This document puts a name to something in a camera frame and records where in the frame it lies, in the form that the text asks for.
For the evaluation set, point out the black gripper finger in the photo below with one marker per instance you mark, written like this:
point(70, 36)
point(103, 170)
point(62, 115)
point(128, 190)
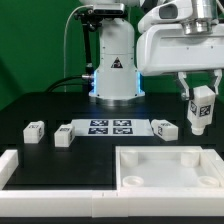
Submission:
point(186, 91)
point(217, 80)

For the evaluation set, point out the white square tabletop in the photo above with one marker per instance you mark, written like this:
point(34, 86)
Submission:
point(162, 167)

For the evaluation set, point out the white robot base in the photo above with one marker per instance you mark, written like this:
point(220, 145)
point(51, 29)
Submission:
point(116, 81)

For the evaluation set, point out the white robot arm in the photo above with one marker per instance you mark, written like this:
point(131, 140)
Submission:
point(182, 36)

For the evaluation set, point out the sheet with four tags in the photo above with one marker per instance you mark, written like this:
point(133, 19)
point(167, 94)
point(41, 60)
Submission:
point(112, 127)

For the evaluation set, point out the white right fence wall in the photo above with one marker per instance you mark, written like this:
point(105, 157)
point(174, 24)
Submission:
point(215, 165)

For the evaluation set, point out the white fence wall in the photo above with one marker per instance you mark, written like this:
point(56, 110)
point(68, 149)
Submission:
point(215, 165)
point(150, 202)
point(8, 164)

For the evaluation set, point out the black camera stand pole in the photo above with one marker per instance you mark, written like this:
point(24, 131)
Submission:
point(90, 23)

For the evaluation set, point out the black camera on stand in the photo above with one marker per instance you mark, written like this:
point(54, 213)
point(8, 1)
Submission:
point(112, 9)

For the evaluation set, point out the white front fence wall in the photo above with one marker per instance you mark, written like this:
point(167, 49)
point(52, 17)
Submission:
point(150, 202)

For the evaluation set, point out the white left fence wall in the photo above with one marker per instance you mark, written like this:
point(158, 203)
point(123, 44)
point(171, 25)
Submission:
point(8, 164)

